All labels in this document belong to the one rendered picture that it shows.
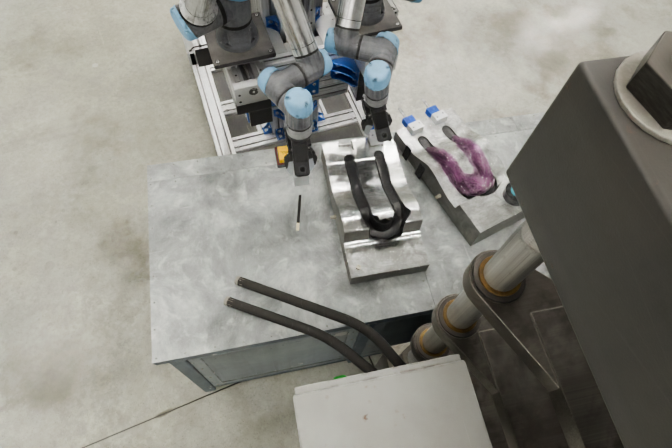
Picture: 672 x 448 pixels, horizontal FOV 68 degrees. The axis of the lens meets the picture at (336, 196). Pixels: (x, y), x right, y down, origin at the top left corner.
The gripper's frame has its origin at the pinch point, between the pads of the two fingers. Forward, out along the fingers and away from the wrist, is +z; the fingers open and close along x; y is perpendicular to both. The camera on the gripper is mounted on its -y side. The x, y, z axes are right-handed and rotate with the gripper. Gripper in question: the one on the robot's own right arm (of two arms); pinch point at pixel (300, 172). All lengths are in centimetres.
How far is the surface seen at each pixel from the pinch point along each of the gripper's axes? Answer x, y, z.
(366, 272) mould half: -15.1, -34.6, 9.0
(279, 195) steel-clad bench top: 7.5, 1.1, 15.1
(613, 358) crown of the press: -17, -81, -91
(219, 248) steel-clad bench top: 30.0, -15.5, 15.1
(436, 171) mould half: -47.2, -4.1, 5.5
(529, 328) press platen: -26, -72, -59
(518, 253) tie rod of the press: -22, -64, -73
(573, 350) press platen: -32, -77, -59
